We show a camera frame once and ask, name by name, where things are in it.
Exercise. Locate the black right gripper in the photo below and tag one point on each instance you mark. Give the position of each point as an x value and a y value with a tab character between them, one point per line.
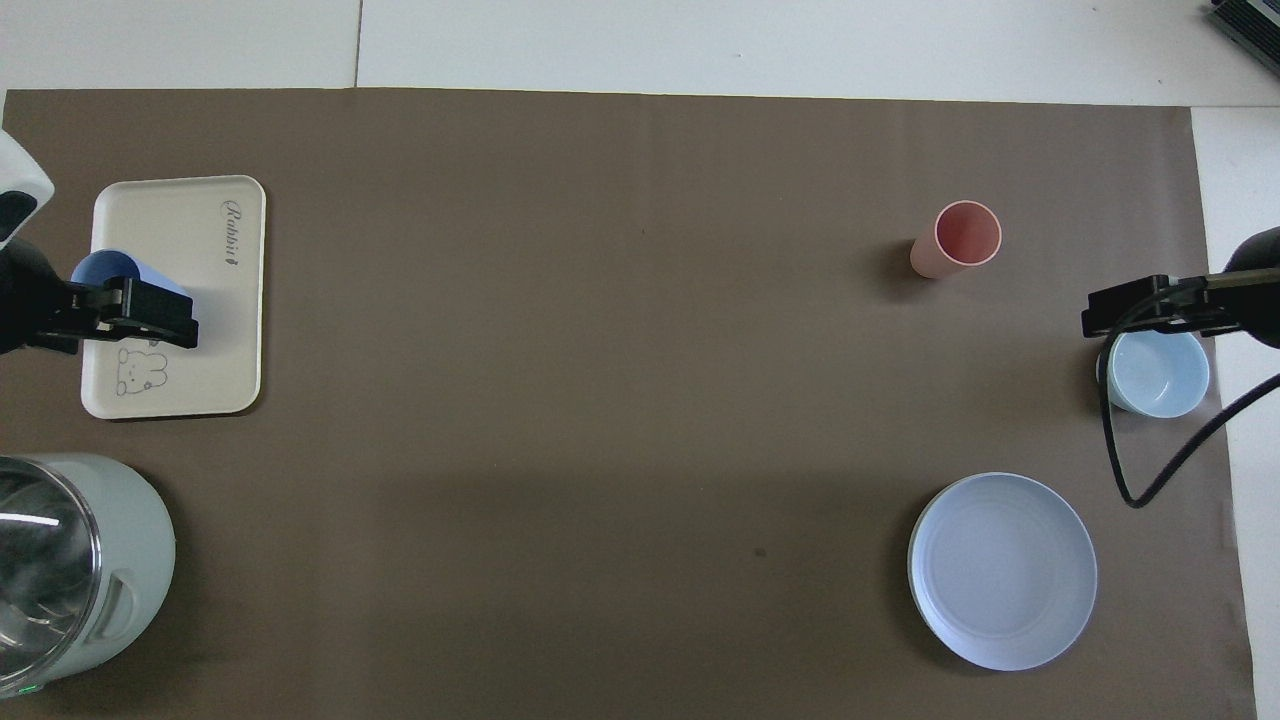
1262	290

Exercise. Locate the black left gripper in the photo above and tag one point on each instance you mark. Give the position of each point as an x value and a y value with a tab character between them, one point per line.
30	300

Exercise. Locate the blue ribbed cup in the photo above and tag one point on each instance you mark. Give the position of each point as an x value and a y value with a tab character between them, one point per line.
105	265

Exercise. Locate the cream rabbit print tray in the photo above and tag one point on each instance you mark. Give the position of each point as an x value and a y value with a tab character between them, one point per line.
200	230

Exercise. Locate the pink cup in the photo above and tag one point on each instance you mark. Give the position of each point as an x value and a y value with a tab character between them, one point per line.
962	238

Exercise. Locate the light blue bowl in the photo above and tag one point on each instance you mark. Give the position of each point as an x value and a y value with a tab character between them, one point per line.
1160	378

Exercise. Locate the white kettle with glass lid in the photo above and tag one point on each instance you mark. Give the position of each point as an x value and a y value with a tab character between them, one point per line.
90	560

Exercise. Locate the dark striped device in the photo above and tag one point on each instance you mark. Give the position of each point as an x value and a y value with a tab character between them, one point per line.
1250	20

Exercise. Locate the pale blue plate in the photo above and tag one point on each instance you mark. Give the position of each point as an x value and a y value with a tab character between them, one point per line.
1002	572

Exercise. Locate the brown table mat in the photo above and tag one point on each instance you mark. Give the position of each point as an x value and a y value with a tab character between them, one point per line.
600	400

